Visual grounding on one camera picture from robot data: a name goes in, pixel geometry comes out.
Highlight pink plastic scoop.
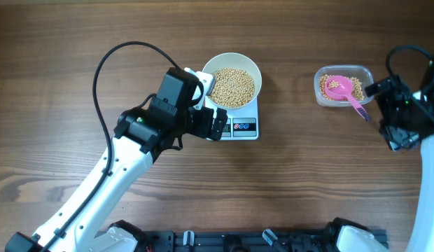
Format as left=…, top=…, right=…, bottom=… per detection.
left=324, top=76, right=370, bottom=122

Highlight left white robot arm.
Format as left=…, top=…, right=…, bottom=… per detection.
left=5, top=67, right=228, bottom=251

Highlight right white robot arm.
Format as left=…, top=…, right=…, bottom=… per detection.
left=365, top=55, right=434, bottom=251

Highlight white digital kitchen scale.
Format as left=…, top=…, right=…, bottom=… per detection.
left=204, top=97, right=259, bottom=141

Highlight dried soybeans in bowl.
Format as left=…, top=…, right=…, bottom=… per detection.
left=210, top=68, right=255, bottom=108

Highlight white bowl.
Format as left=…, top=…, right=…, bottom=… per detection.
left=202, top=52, right=263, bottom=102

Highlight dried soybeans in container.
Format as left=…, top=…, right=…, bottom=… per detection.
left=319, top=74, right=365, bottom=102

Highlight clear plastic container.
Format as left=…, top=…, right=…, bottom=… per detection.
left=314, top=65, right=374, bottom=107

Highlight left black camera cable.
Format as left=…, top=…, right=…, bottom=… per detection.
left=38, top=41, right=206, bottom=252

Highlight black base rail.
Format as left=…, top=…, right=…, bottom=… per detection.
left=130, top=230, right=339, bottom=252

